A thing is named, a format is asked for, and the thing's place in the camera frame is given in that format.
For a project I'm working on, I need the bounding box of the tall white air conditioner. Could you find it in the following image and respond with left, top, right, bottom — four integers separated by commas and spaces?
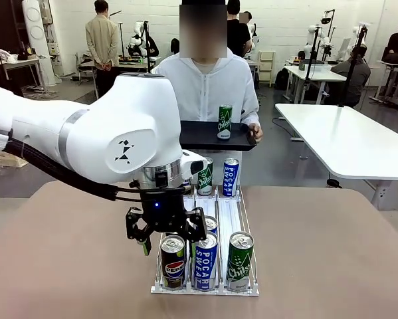
21, 0, 57, 86

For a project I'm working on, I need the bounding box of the person in beige shirt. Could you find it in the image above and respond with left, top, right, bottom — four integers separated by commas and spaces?
85, 0, 120, 98

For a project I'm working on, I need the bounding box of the blue Pocari Sweat can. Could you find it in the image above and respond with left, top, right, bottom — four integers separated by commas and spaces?
192, 231, 219, 292
223, 158, 241, 197
203, 215, 219, 235

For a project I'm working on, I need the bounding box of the white drawer unit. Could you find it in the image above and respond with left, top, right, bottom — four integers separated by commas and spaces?
258, 51, 276, 88

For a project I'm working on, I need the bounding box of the person in white hoodie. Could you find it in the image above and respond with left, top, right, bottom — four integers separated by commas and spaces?
151, 0, 262, 162

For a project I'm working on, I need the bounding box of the clear acrylic can rack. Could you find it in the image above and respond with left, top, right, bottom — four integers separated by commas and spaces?
150, 184, 260, 296

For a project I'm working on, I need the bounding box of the person in black t-shirt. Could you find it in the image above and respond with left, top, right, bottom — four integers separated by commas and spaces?
227, 0, 252, 58

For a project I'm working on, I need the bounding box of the person's left hand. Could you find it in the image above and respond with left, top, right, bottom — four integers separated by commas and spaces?
248, 123, 264, 144

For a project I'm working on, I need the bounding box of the black serving tray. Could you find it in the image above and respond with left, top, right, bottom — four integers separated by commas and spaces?
179, 120, 258, 152

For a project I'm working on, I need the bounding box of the white background desk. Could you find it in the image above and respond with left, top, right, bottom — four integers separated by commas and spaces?
283, 64, 348, 104

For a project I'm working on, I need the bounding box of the white cluttered side table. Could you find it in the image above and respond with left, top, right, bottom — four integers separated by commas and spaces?
0, 55, 43, 94

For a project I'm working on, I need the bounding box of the green Chilsung cider can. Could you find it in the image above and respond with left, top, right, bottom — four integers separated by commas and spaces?
217, 104, 234, 140
226, 231, 255, 293
197, 158, 215, 197

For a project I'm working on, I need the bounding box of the person in grey hoodie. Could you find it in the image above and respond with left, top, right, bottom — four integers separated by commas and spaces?
331, 45, 372, 107

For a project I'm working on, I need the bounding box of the large white table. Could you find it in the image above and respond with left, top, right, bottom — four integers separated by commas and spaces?
274, 103, 398, 211

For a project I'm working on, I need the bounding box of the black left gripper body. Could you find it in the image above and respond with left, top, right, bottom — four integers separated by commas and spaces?
140, 186, 187, 234

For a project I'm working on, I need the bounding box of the person's left forearm white sleeve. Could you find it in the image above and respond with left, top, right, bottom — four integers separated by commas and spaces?
241, 98, 261, 129

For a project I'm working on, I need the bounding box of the black left arm cable sleeve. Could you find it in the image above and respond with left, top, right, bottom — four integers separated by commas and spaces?
1, 138, 187, 203

